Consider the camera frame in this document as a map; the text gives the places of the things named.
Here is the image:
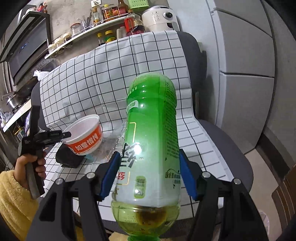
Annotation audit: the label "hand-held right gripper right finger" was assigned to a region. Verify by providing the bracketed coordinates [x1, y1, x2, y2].
[179, 148, 270, 241]

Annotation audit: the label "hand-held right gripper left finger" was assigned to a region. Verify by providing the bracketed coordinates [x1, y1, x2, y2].
[26, 151, 122, 241]

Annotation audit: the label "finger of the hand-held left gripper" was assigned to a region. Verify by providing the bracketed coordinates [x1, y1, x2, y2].
[47, 130, 72, 142]

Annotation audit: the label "red instant noodle bowl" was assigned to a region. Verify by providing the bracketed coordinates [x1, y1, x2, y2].
[62, 114, 103, 156]

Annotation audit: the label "green plastic bottle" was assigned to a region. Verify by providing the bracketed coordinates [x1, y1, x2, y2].
[111, 72, 181, 241]

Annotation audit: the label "person's left hand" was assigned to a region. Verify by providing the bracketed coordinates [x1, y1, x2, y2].
[14, 155, 47, 186]

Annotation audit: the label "black flat packet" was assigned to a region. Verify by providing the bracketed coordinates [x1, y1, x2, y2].
[55, 146, 84, 169]

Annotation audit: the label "clear plastic packaging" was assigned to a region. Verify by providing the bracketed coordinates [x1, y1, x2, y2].
[87, 125, 127, 168]

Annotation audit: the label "white kitchen counter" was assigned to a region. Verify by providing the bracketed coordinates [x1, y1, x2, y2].
[2, 102, 32, 132]

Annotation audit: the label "crumpled clear plastic bags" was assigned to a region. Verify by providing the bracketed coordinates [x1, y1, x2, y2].
[0, 110, 12, 128]

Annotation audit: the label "grey office chair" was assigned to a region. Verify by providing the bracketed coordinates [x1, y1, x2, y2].
[30, 30, 253, 234]

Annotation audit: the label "steel cooking pot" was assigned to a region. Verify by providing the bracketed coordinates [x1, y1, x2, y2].
[2, 93, 19, 109]

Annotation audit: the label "white plastic bag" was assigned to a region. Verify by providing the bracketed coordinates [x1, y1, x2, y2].
[33, 70, 50, 80]

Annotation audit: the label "white checked cloth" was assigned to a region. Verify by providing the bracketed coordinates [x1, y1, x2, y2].
[39, 30, 228, 208]

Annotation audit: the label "black range hood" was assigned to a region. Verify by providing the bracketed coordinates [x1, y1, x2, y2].
[0, 10, 52, 86]

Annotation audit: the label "large empty glass jar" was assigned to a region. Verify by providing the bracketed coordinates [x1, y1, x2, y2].
[70, 23, 81, 37]

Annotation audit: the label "glass cup with utensils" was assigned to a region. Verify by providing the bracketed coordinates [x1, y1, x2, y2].
[80, 16, 93, 30]

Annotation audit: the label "yellow cap oil bottle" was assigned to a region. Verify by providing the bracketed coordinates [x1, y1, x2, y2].
[92, 8, 101, 24]

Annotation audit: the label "white refrigerator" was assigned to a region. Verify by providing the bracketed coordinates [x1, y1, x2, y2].
[166, 0, 296, 153]

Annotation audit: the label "large cooking oil bottle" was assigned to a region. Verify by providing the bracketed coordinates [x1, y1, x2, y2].
[124, 9, 142, 37]

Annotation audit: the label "dark sauce bottle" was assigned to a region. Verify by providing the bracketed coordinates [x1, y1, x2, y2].
[117, 0, 128, 16]

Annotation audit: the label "green plastic basket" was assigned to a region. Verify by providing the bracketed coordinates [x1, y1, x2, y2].
[126, 0, 150, 9]

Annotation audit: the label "white air fryer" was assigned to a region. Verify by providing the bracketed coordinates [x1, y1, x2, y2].
[142, 6, 181, 33]

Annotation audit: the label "white curved wall shelf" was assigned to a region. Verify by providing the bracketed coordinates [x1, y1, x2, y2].
[44, 15, 130, 60]

